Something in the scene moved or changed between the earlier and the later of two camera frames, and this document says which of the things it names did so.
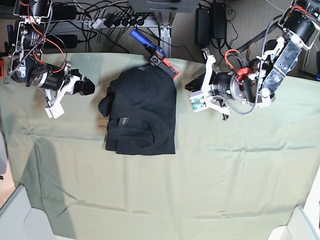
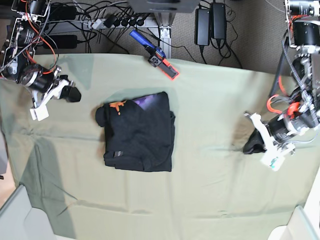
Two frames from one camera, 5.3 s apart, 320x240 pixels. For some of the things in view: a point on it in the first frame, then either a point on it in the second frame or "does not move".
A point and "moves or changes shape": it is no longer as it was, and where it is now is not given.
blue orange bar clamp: (158, 57) does not move
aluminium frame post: (165, 20) does not move
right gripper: (205, 78) -> (270, 144)
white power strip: (151, 21) does not move
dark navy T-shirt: (140, 103) moves or changes shape
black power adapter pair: (210, 23) does not move
